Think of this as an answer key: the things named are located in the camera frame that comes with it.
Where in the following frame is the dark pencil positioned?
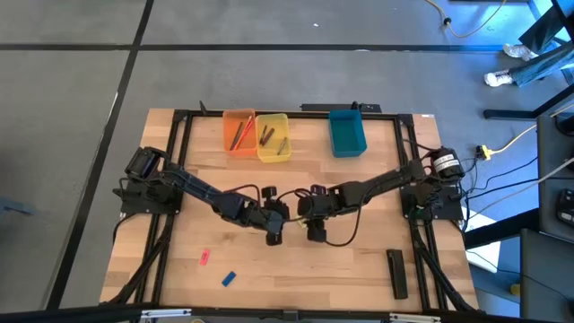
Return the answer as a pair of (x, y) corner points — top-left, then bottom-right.
(230, 121), (244, 152)

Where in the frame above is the red pen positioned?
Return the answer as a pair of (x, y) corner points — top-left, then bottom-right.
(234, 115), (255, 152)

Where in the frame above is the teal plastic bin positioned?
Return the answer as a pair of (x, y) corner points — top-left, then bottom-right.
(327, 109), (368, 159)

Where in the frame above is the yellow translucent plastic bin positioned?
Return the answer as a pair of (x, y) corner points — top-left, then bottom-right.
(255, 113), (293, 163)

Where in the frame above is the black power strip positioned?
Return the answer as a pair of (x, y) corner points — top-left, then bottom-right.
(300, 101), (383, 114)

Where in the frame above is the black rectangular bar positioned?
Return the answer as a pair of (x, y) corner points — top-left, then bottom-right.
(386, 249), (410, 301)

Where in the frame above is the orange translucent plastic bin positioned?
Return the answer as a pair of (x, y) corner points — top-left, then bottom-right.
(222, 109), (258, 158)

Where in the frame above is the white paper sheet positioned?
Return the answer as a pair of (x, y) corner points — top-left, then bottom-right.
(464, 210), (502, 275)

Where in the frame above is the white shoe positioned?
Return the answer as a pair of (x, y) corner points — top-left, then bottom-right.
(483, 69), (515, 89)
(501, 42), (539, 62)

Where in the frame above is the black side desk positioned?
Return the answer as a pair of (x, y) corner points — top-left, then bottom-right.
(464, 100), (574, 250)

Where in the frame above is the black controller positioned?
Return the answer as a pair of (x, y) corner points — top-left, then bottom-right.
(555, 188), (574, 228)

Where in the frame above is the person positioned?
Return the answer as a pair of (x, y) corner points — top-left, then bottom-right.
(509, 39), (574, 89)

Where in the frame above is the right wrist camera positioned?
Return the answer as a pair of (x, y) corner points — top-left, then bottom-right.
(307, 219), (329, 244)

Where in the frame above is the right camera cable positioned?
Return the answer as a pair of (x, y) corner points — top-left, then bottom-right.
(323, 205), (363, 249)

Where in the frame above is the black metal rig frame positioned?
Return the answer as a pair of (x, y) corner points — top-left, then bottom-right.
(0, 107), (574, 323)

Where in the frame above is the black cable bundle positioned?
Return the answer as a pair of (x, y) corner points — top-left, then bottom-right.
(107, 214), (176, 306)
(408, 219), (477, 313)

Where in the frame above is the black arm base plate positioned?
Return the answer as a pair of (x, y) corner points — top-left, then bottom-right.
(398, 186), (465, 222)
(119, 179), (185, 215)

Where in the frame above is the silver aluminium bracket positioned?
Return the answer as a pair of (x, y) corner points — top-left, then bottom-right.
(387, 312), (443, 323)
(140, 308), (193, 320)

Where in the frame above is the yellow extension cord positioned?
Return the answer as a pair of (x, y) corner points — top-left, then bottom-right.
(474, 101), (574, 162)

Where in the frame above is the yellow floor cable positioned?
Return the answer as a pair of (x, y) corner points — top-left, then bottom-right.
(423, 0), (510, 39)

